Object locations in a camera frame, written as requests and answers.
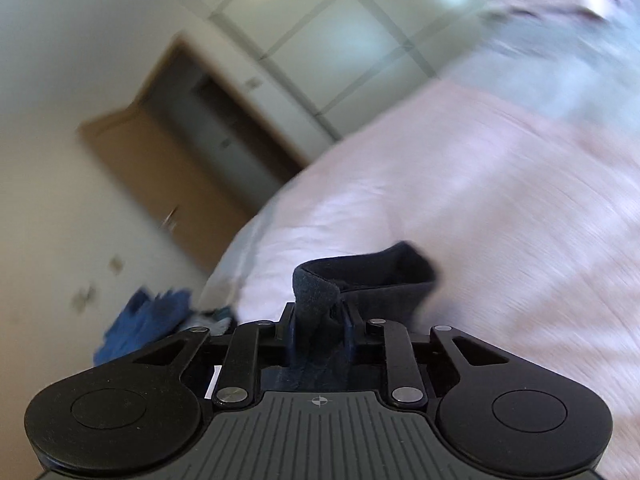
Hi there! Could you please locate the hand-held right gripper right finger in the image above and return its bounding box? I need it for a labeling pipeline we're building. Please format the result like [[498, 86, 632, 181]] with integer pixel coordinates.
[[342, 305, 511, 408]]

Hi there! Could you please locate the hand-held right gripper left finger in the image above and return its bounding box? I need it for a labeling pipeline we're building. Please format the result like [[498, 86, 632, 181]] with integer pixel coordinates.
[[131, 302, 296, 408]]

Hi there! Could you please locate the dark navy garment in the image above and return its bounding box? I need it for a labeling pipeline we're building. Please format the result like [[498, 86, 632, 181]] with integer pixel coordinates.
[[277, 241, 443, 393]]

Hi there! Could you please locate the blue garment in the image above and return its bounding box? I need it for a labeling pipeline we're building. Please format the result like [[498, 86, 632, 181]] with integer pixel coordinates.
[[92, 287, 196, 366]]

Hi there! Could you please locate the pink grey bedspread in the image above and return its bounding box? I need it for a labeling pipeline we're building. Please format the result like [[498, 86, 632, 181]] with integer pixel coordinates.
[[192, 0, 640, 480]]

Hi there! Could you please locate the wooden door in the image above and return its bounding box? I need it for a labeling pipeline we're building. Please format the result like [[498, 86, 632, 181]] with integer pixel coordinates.
[[77, 102, 258, 276]]

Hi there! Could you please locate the cream panelled wardrobe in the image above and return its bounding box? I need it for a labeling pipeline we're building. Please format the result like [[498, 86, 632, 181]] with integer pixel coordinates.
[[170, 0, 501, 141]]

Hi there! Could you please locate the wooden door frame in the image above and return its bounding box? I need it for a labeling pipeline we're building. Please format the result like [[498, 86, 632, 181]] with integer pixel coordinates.
[[132, 35, 313, 186]]

